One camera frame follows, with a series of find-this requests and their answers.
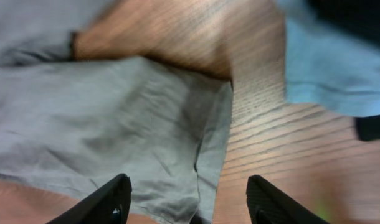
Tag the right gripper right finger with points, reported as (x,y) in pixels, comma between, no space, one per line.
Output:
(269,205)

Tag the grey shorts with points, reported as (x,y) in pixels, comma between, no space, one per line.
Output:
(70,127)

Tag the light blue garment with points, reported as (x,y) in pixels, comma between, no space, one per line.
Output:
(326,66)

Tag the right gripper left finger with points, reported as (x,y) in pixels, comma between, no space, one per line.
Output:
(110,204)

